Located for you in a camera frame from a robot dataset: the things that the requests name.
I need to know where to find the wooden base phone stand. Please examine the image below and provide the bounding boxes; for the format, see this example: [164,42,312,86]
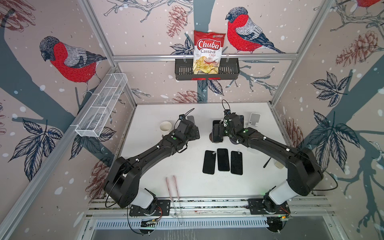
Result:
[209,133,214,143]

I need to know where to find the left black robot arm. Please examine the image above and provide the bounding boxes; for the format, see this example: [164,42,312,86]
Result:
[103,120,200,209]

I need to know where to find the right pink chopstick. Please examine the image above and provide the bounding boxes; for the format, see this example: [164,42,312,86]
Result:
[173,175,184,226]

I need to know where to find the large black reflective phone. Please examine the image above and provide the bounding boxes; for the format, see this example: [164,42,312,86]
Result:
[203,150,216,175]

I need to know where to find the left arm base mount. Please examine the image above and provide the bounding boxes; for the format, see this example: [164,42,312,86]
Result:
[129,188,171,217]

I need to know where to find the aluminium front rail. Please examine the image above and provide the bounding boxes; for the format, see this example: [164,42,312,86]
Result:
[86,196,334,217]

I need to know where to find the white ceramic mug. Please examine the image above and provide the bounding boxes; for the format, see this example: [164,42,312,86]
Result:
[160,121,173,136]

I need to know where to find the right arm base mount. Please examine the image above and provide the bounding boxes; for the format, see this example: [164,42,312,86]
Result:
[247,199,291,215]

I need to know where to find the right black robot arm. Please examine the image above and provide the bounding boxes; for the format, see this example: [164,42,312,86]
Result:
[211,113,324,212]

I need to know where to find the purple-edged black phone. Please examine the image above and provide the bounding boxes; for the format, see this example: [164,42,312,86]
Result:
[212,120,224,143]

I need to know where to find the left pink chopstick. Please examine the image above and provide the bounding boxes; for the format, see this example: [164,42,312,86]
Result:
[166,177,178,218]

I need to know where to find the pink chopstick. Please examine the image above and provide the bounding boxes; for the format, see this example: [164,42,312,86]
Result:
[173,175,184,226]
[166,177,178,218]

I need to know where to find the black wire wall basket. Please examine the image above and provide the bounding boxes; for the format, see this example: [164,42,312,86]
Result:
[175,59,240,81]

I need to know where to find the white wire mesh shelf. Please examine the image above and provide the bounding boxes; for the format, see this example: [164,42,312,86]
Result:
[75,73,128,138]

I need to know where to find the Chuba cassava chips bag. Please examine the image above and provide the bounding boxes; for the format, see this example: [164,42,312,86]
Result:
[193,31,226,75]

